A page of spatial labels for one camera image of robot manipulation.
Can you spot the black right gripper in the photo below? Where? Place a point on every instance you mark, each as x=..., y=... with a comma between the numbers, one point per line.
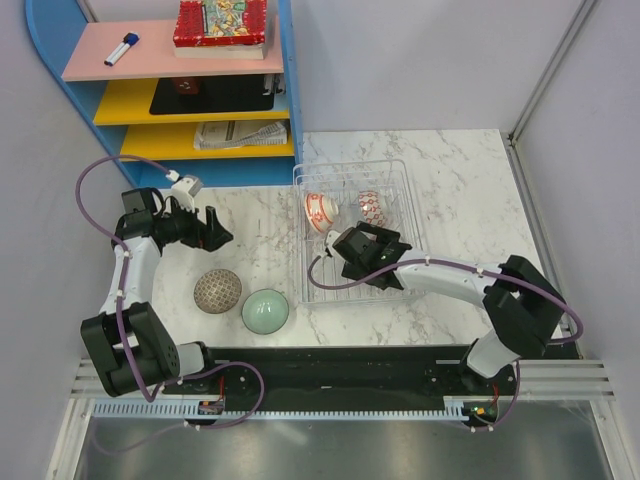
x=350, y=272

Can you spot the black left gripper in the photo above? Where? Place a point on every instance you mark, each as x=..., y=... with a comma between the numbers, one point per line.
x=208, y=236

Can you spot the brown lattice bowl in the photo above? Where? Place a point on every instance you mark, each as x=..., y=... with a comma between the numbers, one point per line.
x=217, y=291

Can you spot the orange floral bowl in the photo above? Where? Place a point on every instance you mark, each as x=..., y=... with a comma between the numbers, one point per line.
x=321, y=211

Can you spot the blue triangle pattern bowl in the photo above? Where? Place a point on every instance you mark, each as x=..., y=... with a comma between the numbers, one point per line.
x=372, y=208

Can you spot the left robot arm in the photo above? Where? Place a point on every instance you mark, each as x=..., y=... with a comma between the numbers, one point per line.
x=127, y=342

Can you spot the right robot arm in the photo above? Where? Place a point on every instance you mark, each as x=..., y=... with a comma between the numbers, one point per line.
x=524, y=309

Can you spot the pale green bowl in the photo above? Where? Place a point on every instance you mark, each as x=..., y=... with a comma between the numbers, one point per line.
x=265, y=311

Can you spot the folded newspaper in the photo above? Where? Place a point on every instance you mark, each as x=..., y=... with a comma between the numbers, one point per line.
x=237, y=134

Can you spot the blue shelf unit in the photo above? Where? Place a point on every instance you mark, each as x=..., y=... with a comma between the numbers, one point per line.
x=135, y=113

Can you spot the dark red box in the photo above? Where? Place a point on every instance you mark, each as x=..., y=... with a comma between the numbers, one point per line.
x=186, y=85

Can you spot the red patterned book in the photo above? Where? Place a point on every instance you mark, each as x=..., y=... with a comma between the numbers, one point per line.
x=221, y=29

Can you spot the blue white marker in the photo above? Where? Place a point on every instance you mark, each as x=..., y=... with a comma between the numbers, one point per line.
x=129, y=40

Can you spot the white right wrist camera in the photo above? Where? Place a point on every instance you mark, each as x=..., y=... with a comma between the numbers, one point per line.
x=328, y=244

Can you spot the white wire dish rack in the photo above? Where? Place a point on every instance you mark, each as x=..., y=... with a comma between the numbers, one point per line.
x=352, y=219

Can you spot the white slotted cable duct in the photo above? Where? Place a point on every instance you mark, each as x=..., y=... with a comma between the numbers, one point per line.
x=199, y=409

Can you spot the aluminium frame post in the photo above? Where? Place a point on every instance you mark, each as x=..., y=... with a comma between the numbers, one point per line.
x=573, y=30

